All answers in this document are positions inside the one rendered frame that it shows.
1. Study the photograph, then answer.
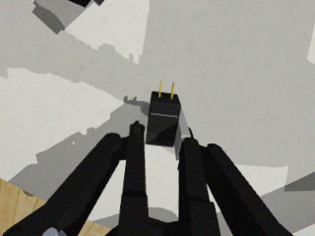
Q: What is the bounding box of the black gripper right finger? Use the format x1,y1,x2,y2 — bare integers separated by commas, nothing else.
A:
174,108,293,236

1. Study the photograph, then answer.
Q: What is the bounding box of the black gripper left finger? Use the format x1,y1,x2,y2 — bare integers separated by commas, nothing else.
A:
2,104,150,236

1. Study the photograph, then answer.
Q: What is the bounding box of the black plug charger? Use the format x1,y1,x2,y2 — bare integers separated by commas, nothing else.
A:
146,81,181,148

